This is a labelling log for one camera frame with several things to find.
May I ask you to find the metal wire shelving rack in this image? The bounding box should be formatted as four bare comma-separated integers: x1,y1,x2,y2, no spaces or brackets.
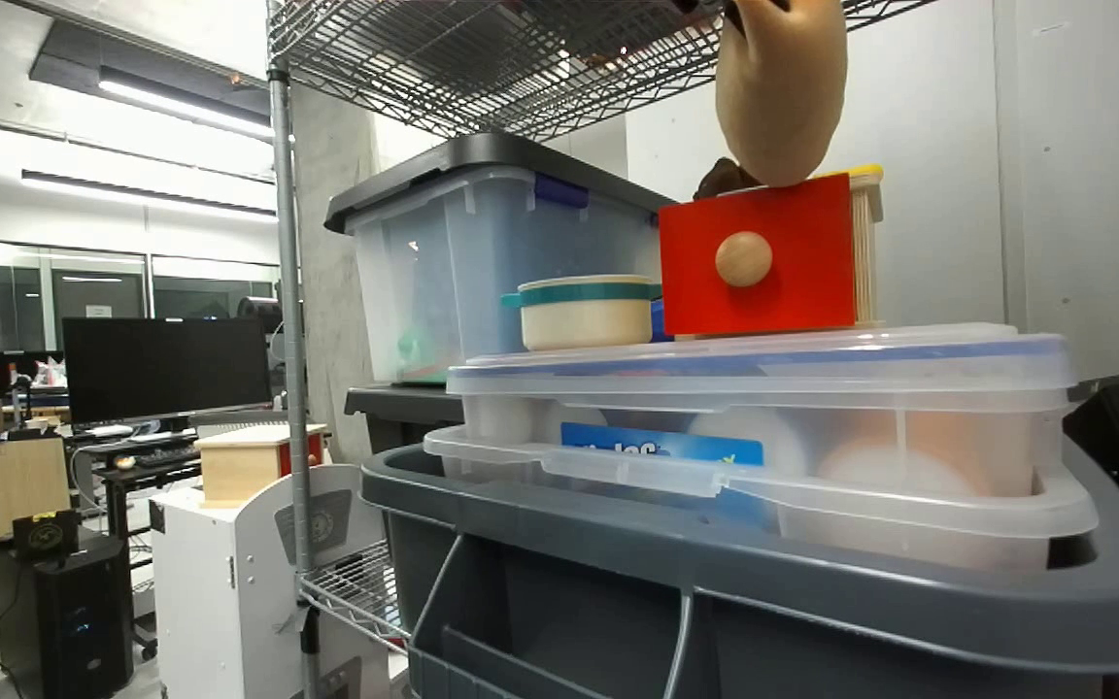
261,0,939,699

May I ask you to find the thin ceiling light strip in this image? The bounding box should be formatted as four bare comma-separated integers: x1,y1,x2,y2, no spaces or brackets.
14,164,283,221

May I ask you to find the light wooden drawer box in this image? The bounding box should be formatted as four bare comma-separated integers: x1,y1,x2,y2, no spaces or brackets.
852,157,889,330

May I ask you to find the black computer monitor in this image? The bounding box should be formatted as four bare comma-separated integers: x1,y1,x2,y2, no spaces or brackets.
57,314,277,425

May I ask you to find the cream bowl with teal rim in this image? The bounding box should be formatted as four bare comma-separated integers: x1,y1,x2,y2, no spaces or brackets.
502,271,663,352

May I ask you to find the clear plastic container blue label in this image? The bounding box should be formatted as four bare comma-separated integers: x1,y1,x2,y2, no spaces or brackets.
421,424,1102,581

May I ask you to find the black cart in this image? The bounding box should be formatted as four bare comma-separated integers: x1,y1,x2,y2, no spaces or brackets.
66,414,208,657

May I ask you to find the red-front wooden drawer with knob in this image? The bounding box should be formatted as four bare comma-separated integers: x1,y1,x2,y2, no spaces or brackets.
656,170,861,340

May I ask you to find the ceiling light with grey housing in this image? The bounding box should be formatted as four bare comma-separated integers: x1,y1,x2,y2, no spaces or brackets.
27,14,281,148

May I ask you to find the tan box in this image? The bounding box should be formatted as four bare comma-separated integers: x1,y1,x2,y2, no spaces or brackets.
193,418,330,508

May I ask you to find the grey plastic tote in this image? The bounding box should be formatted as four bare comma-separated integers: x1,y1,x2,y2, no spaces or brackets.
357,434,1119,699

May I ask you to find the black computer tower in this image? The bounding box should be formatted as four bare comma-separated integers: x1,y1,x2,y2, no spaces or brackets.
0,508,138,699

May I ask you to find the white cabinet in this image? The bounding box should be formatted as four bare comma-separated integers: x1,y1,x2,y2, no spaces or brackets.
142,463,397,699

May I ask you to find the large clear lidded plastic container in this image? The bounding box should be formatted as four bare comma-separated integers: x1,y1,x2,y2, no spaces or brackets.
443,317,1080,500

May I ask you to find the cardboard box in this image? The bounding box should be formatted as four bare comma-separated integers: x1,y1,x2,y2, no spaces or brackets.
0,434,74,603

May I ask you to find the clear storage bin dark lid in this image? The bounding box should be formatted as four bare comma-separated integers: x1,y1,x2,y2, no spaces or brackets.
322,125,677,388

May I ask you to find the dark brown teddy toy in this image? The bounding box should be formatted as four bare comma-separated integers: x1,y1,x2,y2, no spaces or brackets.
693,156,760,205

